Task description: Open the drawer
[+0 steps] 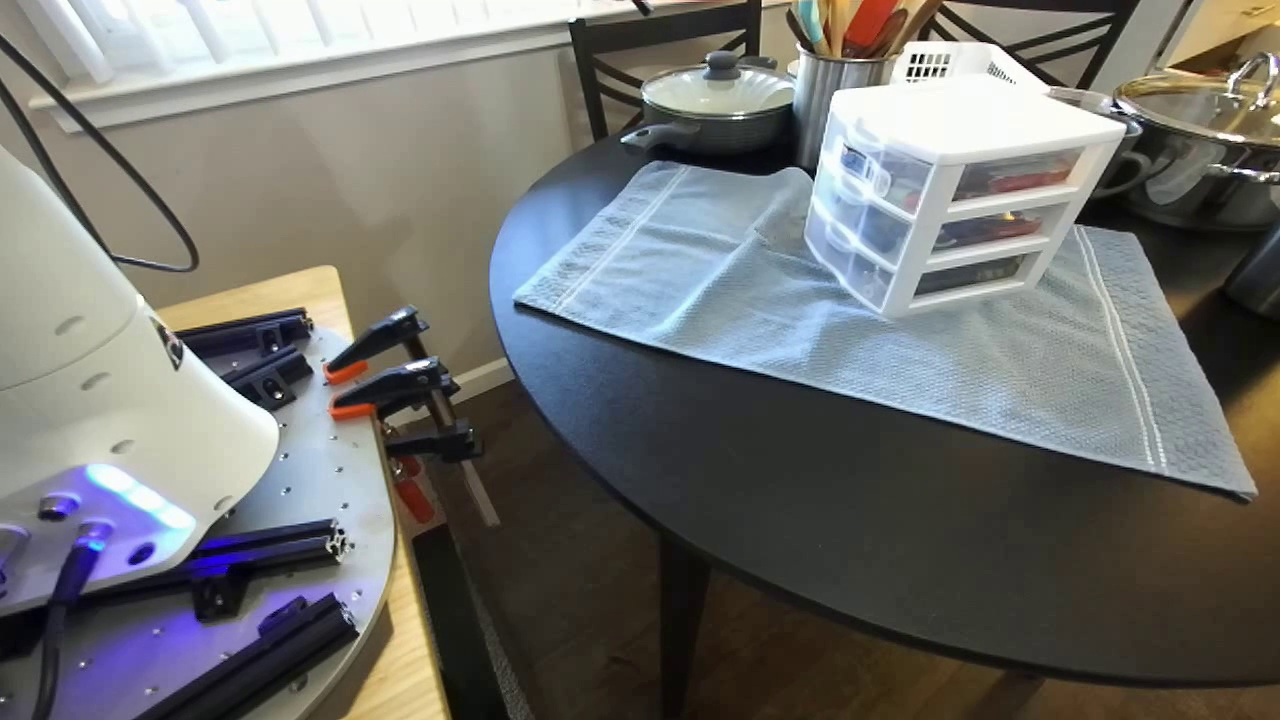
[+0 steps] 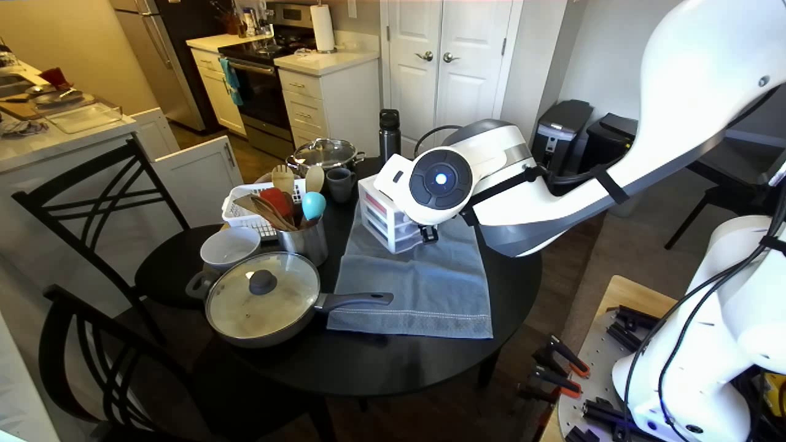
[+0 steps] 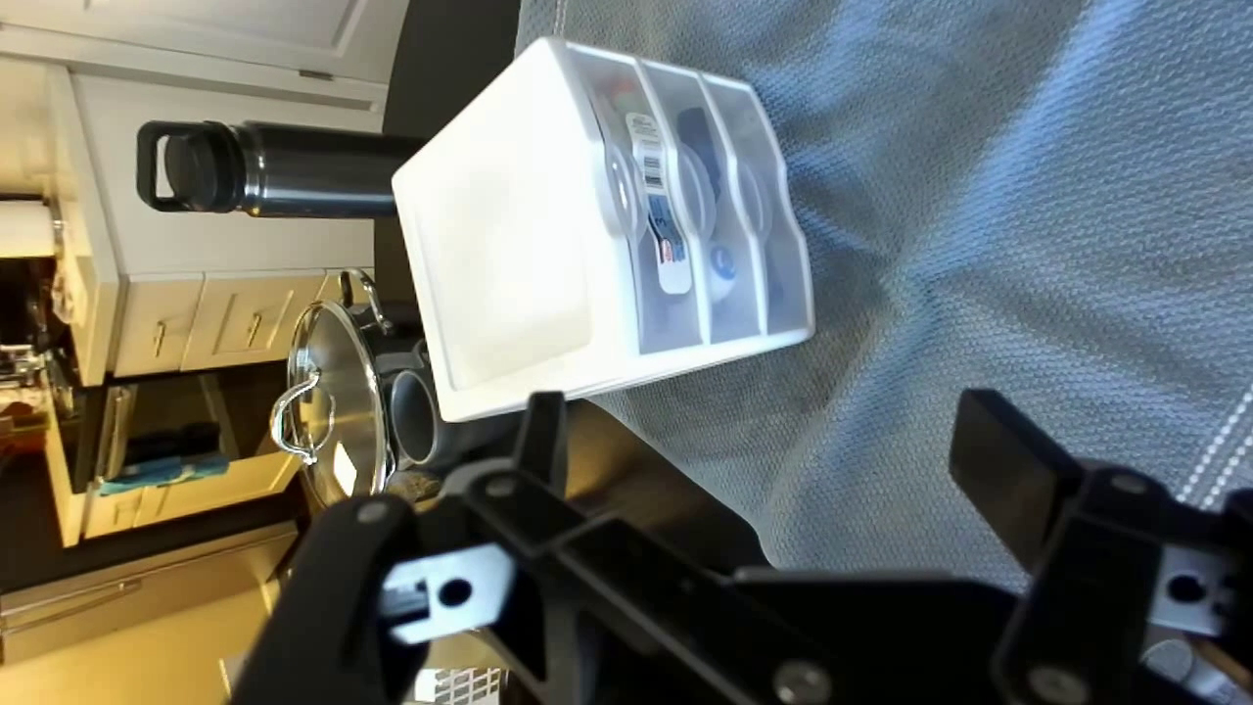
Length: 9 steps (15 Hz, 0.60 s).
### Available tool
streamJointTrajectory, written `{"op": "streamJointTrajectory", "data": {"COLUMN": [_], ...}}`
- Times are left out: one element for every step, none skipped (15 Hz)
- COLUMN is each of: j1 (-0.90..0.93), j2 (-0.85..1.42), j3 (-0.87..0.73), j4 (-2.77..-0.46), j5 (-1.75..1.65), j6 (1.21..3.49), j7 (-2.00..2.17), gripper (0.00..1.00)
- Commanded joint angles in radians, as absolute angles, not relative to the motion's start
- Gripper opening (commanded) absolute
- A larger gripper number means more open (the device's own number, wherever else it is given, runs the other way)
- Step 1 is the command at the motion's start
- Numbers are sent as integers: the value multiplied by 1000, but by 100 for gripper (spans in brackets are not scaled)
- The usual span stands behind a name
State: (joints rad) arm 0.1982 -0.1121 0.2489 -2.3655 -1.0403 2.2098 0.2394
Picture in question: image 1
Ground clear plastic drawer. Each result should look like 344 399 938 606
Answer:
811 178 1071 267
804 213 1051 312
826 120 1087 217

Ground white plastic drawer unit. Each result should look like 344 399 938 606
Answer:
804 75 1129 320

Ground black orange bar clamp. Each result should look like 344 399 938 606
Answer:
330 358 501 528
323 305 446 401

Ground dark grey pot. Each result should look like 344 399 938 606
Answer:
620 50 799 157

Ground blue grey towel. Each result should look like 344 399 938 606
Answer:
513 161 1259 501

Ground glass pot lid black knob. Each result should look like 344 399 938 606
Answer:
640 50 797 120

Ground black wooden chair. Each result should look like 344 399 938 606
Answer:
915 0 1142 92
567 0 766 142

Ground steel utensil holder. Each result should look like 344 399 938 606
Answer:
792 47 898 173

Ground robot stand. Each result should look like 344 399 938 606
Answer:
0 265 453 720

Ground bundle of kitchen utensils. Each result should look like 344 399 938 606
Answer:
785 0 943 59

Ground white plastic basket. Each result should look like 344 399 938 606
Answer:
889 41 1049 91

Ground white window blinds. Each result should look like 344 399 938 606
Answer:
14 0 641 83

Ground glass mug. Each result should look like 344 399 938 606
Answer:
1045 87 1153 200

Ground stainless steel pot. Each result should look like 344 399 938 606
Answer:
1112 52 1280 232

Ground steel container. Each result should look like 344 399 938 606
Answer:
1224 224 1280 322

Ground clear drawer handle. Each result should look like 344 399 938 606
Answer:
814 183 873 239
806 218 863 273
836 143 893 198

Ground black cable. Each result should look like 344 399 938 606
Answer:
30 538 105 720
0 35 200 274

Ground glass lid steel handle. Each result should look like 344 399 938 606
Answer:
1112 52 1280 148

